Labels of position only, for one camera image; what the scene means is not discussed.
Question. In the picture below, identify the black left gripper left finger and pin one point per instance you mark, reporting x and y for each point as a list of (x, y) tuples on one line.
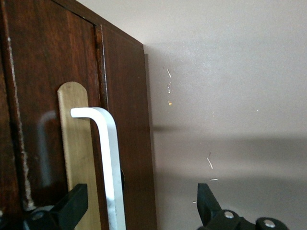
[(67, 206)]

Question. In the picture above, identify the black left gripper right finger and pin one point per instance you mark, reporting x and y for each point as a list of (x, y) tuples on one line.
[(216, 215)]

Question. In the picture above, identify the dark brown wooden cabinet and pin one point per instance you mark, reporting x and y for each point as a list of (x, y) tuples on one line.
[(129, 119)]

